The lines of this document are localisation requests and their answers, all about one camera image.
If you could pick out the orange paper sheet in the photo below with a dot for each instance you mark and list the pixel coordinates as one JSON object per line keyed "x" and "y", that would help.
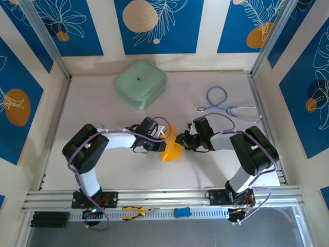
{"x": 172, "y": 154}

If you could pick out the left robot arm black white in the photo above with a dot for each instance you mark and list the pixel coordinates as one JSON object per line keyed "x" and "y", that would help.
{"x": 84, "y": 154}

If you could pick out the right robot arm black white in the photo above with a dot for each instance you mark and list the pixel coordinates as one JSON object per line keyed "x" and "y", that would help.
{"x": 257, "y": 157}

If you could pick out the blue stethoscope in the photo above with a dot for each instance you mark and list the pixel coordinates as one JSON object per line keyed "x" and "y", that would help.
{"x": 229, "y": 111}

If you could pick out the mint green zip pouch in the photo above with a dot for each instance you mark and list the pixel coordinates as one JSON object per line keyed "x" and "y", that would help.
{"x": 140, "y": 85}

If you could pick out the blue bone-shaped block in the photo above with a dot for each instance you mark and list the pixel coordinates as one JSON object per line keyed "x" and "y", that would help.
{"x": 182, "y": 212}

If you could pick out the black ribbed block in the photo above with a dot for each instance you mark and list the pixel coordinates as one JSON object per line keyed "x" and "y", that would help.
{"x": 50, "y": 220}

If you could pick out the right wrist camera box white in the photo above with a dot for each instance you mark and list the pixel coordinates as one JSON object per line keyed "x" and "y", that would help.
{"x": 190, "y": 126}

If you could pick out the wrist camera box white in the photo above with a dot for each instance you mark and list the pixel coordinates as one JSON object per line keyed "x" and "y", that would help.
{"x": 160, "y": 130}
{"x": 190, "y": 126}

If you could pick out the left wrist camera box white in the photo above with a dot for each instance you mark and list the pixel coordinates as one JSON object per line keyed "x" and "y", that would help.
{"x": 160, "y": 130}

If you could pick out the aluminium mounting rail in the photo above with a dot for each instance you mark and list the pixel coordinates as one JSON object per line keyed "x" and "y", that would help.
{"x": 164, "y": 195}

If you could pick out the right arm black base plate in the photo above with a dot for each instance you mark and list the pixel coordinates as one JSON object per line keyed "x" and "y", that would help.
{"x": 216, "y": 198}

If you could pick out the aluminium table side rail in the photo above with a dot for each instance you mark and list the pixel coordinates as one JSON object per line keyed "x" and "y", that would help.
{"x": 62, "y": 108}
{"x": 255, "y": 87}

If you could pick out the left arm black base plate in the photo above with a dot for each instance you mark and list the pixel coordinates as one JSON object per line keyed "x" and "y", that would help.
{"x": 111, "y": 199}

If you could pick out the aluminium frame post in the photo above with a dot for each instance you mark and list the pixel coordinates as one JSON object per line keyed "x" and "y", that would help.
{"x": 47, "y": 38}
{"x": 271, "y": 38}

